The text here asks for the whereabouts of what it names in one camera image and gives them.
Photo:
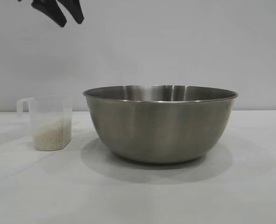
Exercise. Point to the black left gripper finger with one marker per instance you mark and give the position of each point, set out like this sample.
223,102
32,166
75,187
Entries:
78,14
56,14

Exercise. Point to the clear plastic measuring cup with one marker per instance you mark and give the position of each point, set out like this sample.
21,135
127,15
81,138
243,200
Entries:
50,114

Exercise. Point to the white rice grains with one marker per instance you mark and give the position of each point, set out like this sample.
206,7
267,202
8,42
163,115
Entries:
51,137

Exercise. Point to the stainless steel mixing bowl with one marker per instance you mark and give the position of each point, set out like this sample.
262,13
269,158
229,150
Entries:
161,128

